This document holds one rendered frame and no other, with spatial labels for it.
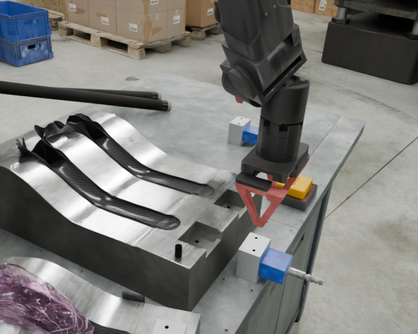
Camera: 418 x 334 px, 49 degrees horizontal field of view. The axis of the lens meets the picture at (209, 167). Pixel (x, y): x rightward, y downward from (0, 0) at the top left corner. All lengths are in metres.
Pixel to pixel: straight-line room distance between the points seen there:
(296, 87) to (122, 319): 0.35
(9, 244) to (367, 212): 1.95
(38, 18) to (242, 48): 3.98
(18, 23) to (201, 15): 1.96
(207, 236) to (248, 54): 0.31
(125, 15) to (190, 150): 3.64
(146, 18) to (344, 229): 2.91
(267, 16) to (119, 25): 4.29
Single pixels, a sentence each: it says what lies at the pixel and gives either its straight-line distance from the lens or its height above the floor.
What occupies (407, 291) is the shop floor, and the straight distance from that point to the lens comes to 2.08.
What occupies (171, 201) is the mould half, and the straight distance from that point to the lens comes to 0.74.
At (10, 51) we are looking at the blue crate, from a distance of 4.38.
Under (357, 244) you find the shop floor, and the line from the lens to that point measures 2.24.
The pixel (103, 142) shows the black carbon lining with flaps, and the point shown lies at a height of 0.92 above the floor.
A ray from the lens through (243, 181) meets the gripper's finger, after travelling 0.60.
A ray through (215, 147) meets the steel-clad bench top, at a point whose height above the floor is 0.80.
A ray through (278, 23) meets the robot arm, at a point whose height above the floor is 1.21.
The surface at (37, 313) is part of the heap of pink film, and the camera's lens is 0.57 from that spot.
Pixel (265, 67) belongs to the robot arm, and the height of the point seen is 1.16.
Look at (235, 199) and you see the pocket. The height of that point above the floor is 0.88.
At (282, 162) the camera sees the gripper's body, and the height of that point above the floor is 1.02.
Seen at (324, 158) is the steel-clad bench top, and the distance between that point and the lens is 1.13.
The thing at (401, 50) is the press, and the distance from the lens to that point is 4.57.
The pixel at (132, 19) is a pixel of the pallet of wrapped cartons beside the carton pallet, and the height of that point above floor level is 0.34.
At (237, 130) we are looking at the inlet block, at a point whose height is 0.84.
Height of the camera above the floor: 1.30
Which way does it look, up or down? 30 degrees down
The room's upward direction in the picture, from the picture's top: 4 degrees clockwise
